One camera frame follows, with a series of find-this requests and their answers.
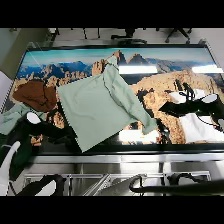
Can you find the black office chair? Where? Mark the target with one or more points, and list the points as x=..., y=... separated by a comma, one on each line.
x=178, y=33
x=128, y=36

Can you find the dark green garment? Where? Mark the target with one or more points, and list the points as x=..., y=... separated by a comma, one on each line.
x=20, y=156

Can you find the white garment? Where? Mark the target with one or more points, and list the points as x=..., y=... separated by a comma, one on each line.
x=200, y=131

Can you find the brown garment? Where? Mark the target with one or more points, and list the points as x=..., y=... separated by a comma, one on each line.
x=35, y=95

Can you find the silver frame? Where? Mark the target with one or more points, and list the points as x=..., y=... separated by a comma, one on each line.
x=100, y=159

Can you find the pale green shirt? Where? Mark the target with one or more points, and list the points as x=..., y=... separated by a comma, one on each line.
x=100, y=106

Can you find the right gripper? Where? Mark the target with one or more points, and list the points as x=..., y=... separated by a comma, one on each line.
x=175, y=109

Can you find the pale green garment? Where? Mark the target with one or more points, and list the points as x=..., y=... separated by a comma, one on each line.
x=11, y=120

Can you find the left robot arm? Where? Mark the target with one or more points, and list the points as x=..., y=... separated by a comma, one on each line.
x=8, y=166

